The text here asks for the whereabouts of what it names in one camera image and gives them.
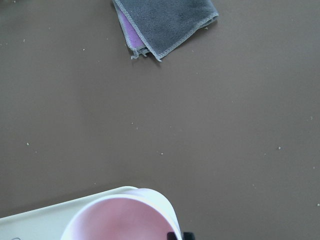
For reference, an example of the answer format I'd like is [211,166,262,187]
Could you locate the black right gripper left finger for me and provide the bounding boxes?
[167,232,177,240]

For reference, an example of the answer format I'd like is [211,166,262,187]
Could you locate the grey folded cloth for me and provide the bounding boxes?
[113,0,219,61]

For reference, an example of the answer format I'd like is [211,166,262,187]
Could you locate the pink plastic cup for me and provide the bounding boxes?
[61,188,183,240]

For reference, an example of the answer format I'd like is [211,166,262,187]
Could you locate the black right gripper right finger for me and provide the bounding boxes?
[182,232,195,240]

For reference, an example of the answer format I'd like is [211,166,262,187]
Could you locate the cream rabbit tray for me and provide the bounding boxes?
[0,186,135,240]

